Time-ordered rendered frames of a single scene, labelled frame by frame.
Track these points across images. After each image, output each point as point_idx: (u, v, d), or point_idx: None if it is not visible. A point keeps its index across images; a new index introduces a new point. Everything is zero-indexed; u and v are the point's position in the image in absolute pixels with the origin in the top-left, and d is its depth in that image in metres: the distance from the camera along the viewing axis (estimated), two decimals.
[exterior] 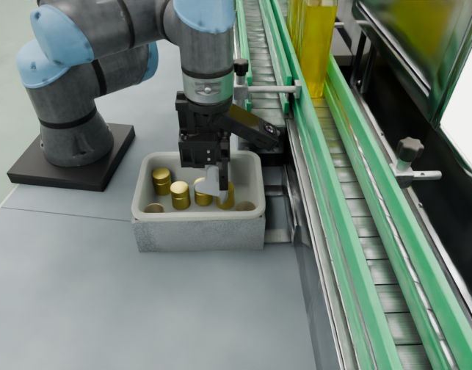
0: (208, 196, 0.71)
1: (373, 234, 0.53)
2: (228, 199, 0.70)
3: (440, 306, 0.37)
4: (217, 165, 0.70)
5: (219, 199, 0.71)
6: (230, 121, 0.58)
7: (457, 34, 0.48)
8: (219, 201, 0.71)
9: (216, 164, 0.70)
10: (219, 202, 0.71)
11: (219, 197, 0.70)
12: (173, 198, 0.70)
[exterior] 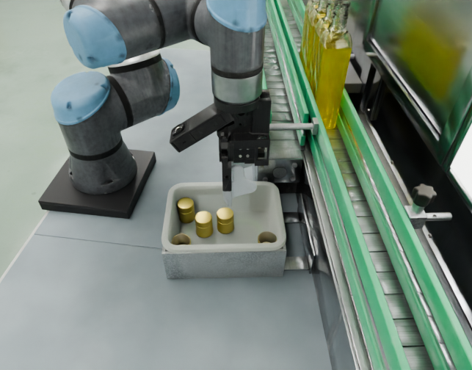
0: (230, 225, 0.76)
1: (388, 269, 0.58)
2: None
3: (454, 346, 0.42)
4: (233, 185, 0.66)
5: None
6: None
7: (467, 90, 0.53)
8: None
9: (234, 184, 0.66)
10: None
11: None
12: (197, 227, 0.75)
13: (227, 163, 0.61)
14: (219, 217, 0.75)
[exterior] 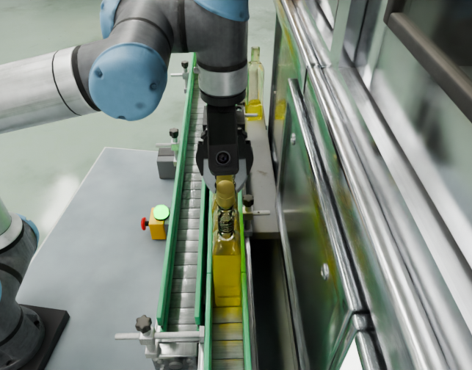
0: None
1: None
2: None
3: None
4: None
5: (230, 178, 0.76)
6: (206, 117, 0.59)
7: None
8: (230, 180, 0.77)
9: None
10: (230, 182, 0.77)
11: (230, 176, 0.76)
12: None
13: (249, 146, 0.65)
14: (231, 191, 0.70)
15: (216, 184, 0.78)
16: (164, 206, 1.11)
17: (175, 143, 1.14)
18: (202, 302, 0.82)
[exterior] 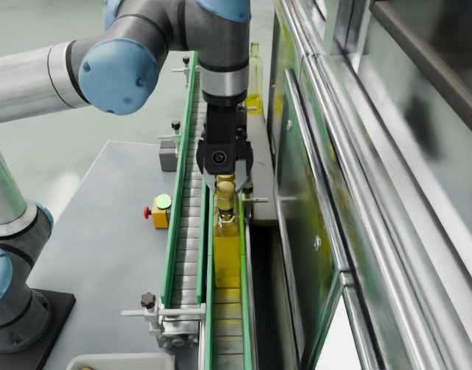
0: (233, 177, 0.77)
1: None
2: None
3: None
4: None
5: None
6: (206, 115, 0.59)
7: (308, 345, 0.56)
8: None
9: None
10: None
11: None
12: (231, 198, 0.71)
13: (249, 147, 0.64)
14: (230, 175, 0.75)
15: None
16: (166, 195, 1.15)
17: (177, 135, 1.18)
18: (204, 283, 0.86)
